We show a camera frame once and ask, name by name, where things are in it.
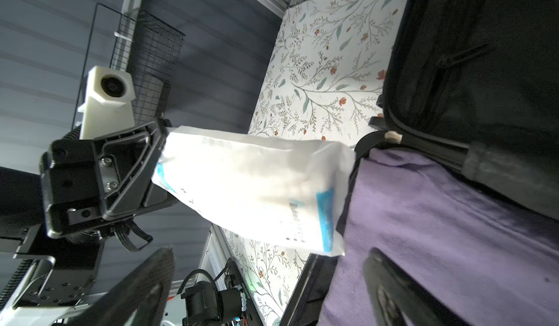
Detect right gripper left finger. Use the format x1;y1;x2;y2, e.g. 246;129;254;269
68;247;176;326

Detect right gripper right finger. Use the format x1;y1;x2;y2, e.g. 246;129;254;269
363;247;467;325

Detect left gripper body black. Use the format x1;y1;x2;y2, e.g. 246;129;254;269
40;119;177;253

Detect purple jeans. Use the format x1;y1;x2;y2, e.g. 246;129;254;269
318;149;558;325

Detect small white packet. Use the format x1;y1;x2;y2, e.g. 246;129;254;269
152;126;355;257

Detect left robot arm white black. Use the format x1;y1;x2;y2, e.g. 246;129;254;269
1;119;175;325

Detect floral table mat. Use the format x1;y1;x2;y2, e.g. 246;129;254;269
217;0;416;326

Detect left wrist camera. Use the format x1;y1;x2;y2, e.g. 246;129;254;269
78;65;135;140

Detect black wire basket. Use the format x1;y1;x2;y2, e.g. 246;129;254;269
75;3;185;125

